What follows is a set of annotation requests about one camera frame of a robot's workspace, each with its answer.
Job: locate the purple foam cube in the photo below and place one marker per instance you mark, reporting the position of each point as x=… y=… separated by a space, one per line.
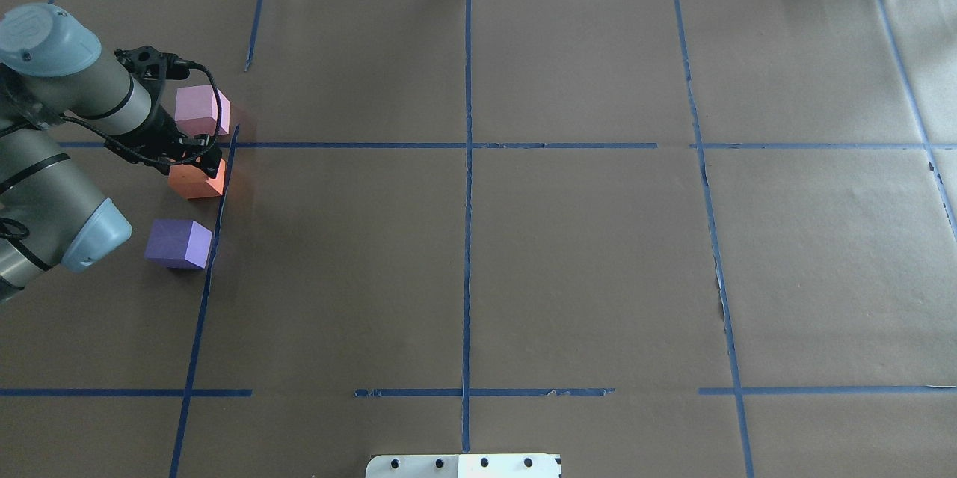
x=179 y=244

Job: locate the pink foam cube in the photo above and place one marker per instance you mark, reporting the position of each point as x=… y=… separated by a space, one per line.
x=197 y=111

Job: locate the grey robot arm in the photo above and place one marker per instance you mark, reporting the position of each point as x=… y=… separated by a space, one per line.
x=54 y=71

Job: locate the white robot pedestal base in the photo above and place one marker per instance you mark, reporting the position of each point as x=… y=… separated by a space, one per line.
x=466 y=465

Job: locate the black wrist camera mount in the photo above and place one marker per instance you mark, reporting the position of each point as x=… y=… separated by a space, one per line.
x=150 y=66

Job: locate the orange foam cube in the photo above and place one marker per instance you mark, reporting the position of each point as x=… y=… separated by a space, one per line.
x=192 y=183

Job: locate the brown paper table cover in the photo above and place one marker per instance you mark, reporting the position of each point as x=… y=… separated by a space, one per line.
x=664 y=238

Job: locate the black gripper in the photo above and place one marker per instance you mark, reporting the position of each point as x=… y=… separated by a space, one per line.
x=158 y=132

